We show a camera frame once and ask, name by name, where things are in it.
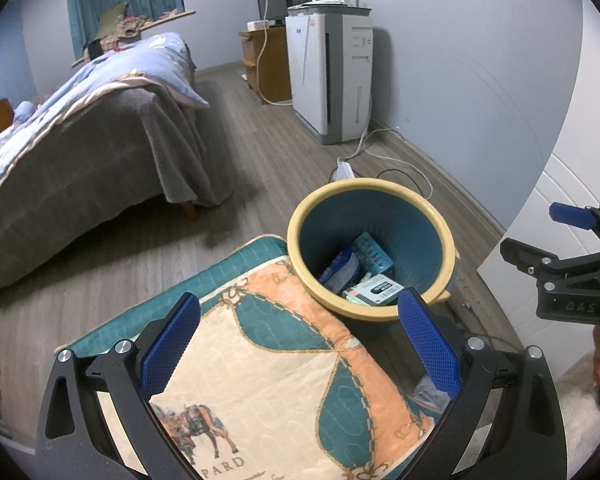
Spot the wooden window sill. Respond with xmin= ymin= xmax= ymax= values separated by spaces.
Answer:
xmin=71 ymin=9 xmax=197 ymax=68

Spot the crumpled clear plastic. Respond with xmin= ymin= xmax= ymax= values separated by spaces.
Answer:
xmin=412 ymin=372 xmax=452 ymax=414

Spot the teal waste bin yellow rim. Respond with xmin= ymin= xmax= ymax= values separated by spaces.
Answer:
xmin=286 ymin=178 xmax=462 ymax=322

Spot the white air purifier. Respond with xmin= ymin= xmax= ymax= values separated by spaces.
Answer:
xmin=286 ymin=4 xmax=373 ymax=147

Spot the white monitor cable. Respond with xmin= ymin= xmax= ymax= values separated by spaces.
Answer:
xmin=257 ymin=0 xmax=294 ymax=107

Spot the pale fluffy cloth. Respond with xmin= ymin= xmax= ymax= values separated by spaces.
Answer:
xmin=552 ymin=352 xmax=600 ymax=466

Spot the teal blister pack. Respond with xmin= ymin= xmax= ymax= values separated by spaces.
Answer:
xmin=352 ymin=232 xmax=395 ymax=273

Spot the blue printed quilt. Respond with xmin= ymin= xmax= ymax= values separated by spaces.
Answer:
xmin=0 ymin=31 xmax=211 ymax=206

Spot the white panel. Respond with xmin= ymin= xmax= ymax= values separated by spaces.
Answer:
xmin=479 ymin=152 xmax=600 ymax=376

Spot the white power strip cable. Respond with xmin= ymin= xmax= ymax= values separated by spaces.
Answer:
xmin=330 ymin=127 xmax=397 ymax=181

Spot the blue white box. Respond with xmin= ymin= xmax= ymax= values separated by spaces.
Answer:
xmin=319 ymin=247 xmax=363 ymax=293

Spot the white medicine box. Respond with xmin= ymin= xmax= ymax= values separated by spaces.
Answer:
xmin=345 ymin=280 xmax=406 ymax=307

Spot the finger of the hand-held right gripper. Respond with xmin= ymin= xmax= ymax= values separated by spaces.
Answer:
xmin=549 ymin=201 xmax=600 ymax=242
xmin=500 ymin=237 xmax=600 ymax=277

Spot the olive cushion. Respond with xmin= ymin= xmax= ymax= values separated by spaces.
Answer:
xmin=98 ymin=1 xmax=130 ymax=36

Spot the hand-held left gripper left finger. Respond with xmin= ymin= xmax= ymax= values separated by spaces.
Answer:
xmin=34 ymin=291 xmax=201 ymax=480

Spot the patterned teal orange mat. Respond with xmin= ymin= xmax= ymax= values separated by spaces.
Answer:
xmin=55 ymin=234 xmax=443 ymax=480

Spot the checked cloth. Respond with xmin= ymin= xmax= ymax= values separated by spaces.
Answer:
xmin=100 ymin=15 xmax=154 ymax=54

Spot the black cable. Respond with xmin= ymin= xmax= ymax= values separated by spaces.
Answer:
xmin=377 ymin=167 xmax=434 ymax=202

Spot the wooden cabinet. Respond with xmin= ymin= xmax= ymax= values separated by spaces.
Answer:
xmin=239 ymin=26 xmax=294 ymax=106

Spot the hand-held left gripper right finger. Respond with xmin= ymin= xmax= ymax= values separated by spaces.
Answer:
xmin=396 ymin=290 xmax=568 ymax=480

